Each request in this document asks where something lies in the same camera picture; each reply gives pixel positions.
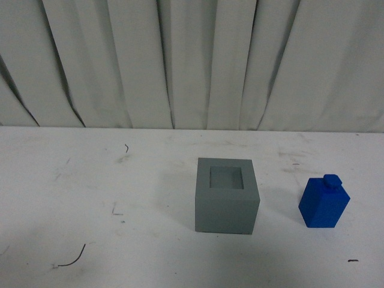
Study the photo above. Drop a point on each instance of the gray cube base with hole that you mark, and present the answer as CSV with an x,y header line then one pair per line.
x,y
227,197

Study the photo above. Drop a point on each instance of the blue block with knob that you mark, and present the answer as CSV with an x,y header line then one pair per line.
x,y
323,201

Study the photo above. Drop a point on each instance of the white pleated curtain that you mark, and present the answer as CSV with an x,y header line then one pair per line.
x,y
205,65

